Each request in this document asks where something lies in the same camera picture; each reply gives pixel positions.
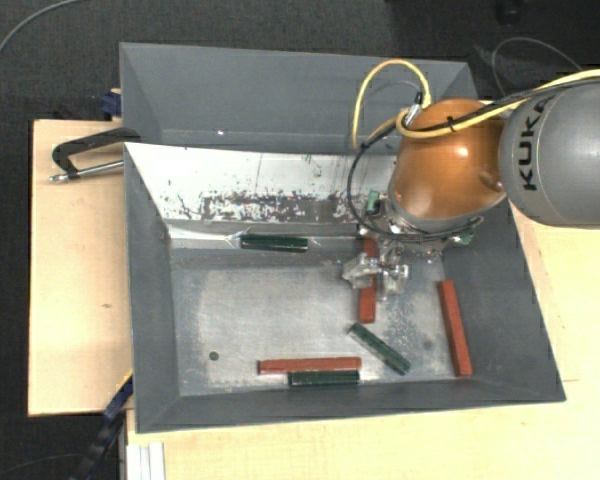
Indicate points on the red-brown flat block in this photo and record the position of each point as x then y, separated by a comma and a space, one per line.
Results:
307, 365
367, 308
455, 328

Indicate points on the dark green flat block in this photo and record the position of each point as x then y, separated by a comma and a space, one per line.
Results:
274, 243
380, 349
324, 379

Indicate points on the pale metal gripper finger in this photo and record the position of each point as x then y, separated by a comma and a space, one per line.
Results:
361, 271
394, 279

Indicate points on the grey metal bin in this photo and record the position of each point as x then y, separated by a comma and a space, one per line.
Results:
260, 318

